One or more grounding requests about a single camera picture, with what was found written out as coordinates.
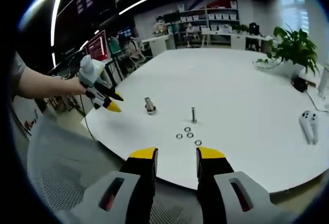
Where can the black power adapter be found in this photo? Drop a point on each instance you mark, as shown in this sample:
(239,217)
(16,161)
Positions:
(299,84)

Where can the potted green plant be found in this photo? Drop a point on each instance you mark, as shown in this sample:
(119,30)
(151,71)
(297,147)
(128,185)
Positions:
(295,46)

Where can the person's grey sleeve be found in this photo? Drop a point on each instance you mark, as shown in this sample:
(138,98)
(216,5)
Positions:
(18,72)

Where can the large threaded steel stud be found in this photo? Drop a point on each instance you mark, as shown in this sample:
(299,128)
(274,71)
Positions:
(148,103)

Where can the small threaded steel stud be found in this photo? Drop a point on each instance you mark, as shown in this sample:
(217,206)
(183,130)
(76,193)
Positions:
(193,114)

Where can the red screen monitor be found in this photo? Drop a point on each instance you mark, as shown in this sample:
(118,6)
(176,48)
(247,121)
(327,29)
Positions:
(99,45)

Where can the white handheld controller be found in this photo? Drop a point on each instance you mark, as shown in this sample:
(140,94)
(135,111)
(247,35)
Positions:
(307,126)
(315,129)

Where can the window blinds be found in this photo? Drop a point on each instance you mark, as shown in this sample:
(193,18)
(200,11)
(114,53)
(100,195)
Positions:
(293,8)

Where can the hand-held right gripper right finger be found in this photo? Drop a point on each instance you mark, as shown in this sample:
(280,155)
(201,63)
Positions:
(218,190)

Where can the small black monitor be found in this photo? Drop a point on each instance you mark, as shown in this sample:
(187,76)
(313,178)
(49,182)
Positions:
(254,28)

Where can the white stand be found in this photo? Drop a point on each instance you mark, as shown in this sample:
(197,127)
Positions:
(324,80)

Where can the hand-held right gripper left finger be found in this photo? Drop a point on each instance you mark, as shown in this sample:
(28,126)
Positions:
(133,193)

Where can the green office chair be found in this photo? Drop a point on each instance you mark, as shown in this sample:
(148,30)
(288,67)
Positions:
(113,44)

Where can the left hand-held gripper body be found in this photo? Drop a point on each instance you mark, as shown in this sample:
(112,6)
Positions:
(88,76)

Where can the small steel washer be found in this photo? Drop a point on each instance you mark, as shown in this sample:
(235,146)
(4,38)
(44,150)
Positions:
(176,136)
(187,134)
(185,129)
(195,142)

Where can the long white desk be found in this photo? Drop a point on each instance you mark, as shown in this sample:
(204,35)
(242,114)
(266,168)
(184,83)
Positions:
(231,39)

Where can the shelf with white bins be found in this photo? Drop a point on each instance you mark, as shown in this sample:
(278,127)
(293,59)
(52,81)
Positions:
(216,16)

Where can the white office chair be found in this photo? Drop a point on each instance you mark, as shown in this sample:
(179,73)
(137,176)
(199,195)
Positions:
(136,50)

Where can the white counter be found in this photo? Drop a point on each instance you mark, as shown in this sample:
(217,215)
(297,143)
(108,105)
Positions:
(159,43)

